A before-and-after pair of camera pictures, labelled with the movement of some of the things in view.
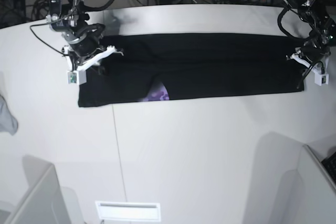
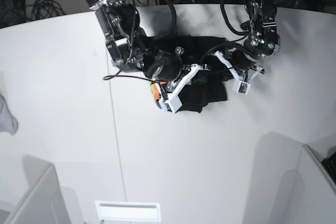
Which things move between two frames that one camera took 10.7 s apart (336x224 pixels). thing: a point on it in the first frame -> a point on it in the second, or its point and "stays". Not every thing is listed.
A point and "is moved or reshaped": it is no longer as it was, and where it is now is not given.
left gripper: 84,39 -> 169,68
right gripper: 314,50 -> 241,60
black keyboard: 329,164 stays
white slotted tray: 128,211 stays
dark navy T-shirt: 153,66 is moved or reshaped
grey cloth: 8,123 stays
